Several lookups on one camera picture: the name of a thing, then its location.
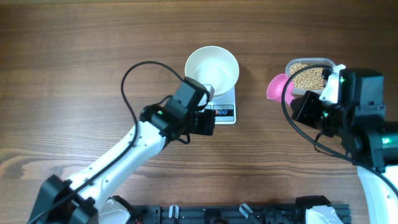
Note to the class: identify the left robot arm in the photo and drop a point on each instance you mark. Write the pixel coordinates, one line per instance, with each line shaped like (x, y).
(84, 196)

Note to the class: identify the soybeans in container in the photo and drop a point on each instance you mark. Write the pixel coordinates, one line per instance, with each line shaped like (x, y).
(309, 80)

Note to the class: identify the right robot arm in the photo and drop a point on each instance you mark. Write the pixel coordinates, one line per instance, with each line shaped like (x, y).
(352, 107)

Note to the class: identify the pink plastic scoop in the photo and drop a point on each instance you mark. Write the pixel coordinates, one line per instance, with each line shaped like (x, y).
(274, 89)

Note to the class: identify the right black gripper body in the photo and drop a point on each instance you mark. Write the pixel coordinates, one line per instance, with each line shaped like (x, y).
(314, 114)

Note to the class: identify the white digital kitchen scale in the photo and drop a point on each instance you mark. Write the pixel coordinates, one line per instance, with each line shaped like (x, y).
(224, 107)

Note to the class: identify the clear plastic container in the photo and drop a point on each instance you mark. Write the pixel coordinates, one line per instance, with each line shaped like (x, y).
(297, 64)

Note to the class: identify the white bowl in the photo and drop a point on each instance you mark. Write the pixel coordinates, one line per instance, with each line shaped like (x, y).
(215, 66)

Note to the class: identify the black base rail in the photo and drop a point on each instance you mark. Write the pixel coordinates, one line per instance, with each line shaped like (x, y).
(308, 209)

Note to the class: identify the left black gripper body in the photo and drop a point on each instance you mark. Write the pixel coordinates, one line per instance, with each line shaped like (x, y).
(201, 123)

